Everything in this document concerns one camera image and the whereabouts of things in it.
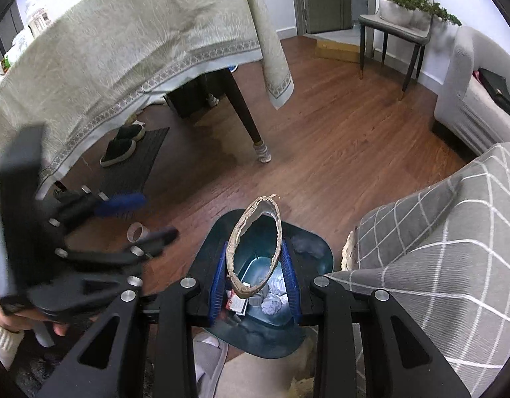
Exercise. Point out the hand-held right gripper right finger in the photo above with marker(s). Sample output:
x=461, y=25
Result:
x=290, y=282

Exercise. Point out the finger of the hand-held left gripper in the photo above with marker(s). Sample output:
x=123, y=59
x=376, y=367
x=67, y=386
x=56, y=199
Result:
x=155, y=238
x=122, y=206

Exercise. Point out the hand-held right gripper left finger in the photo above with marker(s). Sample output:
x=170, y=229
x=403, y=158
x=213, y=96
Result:
x=219, y=286

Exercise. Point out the red white cardboard package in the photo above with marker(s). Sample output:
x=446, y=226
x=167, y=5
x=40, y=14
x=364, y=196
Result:
x=238, y=304

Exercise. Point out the large white paper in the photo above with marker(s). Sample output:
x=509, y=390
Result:
x=273, y=302

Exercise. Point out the teal trash bin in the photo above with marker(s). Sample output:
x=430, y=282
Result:
x=255, y=340

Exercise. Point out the person's left forearm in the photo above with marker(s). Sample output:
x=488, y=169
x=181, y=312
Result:
x=2, y=344

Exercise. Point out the person's left hand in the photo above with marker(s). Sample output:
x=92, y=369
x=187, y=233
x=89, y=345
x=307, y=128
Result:
x=2, y=313

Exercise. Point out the small cardboard tube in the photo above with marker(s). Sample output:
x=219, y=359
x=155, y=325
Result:
x=136, y=233

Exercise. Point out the dark floor mat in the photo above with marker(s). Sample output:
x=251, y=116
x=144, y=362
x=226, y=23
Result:
x=126, y=178

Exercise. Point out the grey slipper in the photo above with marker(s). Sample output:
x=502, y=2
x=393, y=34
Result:
x=209, y=360

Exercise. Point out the dark wooden table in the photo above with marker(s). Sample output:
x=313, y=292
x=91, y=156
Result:
x=242, y=107

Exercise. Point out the beige patterned tablecloth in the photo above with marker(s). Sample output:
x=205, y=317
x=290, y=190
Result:
x=114, y=49

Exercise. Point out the grey checked tablecloth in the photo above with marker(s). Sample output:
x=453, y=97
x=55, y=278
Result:
x=445, y=257

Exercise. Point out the grey fluffy rug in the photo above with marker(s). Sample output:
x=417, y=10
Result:
x=39, y=365

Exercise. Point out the flat cardboard box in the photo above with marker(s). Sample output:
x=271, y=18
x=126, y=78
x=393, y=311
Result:
x=335, y=52

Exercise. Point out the grey armchair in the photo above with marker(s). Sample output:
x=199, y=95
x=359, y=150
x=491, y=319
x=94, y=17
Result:
x=462, y=70

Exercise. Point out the grey door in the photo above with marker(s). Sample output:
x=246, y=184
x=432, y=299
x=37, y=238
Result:
x=325, y=0

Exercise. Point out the black bag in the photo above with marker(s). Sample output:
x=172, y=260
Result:
x=495, y=83

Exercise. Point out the potted plant white pot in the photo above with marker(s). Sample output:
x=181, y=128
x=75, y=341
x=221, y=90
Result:
x=393, y=12
x=420, y=18

